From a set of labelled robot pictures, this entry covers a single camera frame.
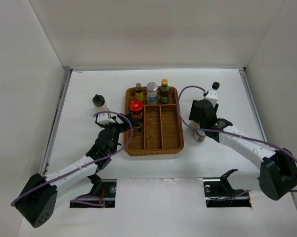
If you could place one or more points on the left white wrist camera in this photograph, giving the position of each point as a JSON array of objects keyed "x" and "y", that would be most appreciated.
[{"x": 103, "y": 118}]

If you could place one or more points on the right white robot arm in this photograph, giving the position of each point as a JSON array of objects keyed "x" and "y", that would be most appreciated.
[{"x": 277, "y": 170}]

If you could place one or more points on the silver lid blue label jar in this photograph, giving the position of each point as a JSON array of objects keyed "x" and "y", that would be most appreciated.
[{"x": 152, "y": 93}]

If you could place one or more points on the red lid chili sauce jar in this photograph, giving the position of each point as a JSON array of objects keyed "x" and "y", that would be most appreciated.
[{"x": 136, "y": 109}]

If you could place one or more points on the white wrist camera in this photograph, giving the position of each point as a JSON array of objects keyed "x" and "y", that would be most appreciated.
[
  {"x": 103, "y": 118},
  {"x": 212, "y": 96}
]

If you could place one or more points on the brown wicker divided basket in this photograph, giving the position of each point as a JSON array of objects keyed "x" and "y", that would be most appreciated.
[{"x": 162, "y": 132}]

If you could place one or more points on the small white red lid jar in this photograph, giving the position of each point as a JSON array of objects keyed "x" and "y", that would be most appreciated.
[{"x": 199, "y": 136}]

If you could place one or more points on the cork top yellow label bottle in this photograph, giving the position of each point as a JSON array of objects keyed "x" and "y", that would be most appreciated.
[{"x": 139, "y": 92}]

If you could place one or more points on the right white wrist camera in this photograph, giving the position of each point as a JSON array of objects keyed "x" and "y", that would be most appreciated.
[{"x": 212, "y": 96}]

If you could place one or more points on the black lid shaker jar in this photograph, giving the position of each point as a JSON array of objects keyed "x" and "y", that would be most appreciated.
[{"x": 99, "y": 103}]

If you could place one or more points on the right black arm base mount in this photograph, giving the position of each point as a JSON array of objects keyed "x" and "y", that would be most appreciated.
[{"x": 220, "y": 194}]

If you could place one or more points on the black cap spice bottle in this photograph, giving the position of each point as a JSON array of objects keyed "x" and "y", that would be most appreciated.
[{"x": 137, "y": 126}]

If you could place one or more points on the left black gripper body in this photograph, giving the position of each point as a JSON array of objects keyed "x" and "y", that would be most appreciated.
[{"x": 116, "y": 128}]

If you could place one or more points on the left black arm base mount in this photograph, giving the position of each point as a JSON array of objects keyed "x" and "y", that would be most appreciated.
[{"x": 101, "y": 195}]

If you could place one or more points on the yellow cap green label bottle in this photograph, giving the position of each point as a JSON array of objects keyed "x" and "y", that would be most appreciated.
[{"x": 164, "y": 91}]

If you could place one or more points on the black cap soy sauce bottle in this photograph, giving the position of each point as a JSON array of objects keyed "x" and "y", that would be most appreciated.
[{"x": 215, "y": 86}]

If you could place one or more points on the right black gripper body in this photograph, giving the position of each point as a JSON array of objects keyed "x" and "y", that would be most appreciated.
[{"x": 193, "y": 111}]

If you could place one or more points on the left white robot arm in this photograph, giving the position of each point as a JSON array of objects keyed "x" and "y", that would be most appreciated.
[{"x": 42, "y": 194}]

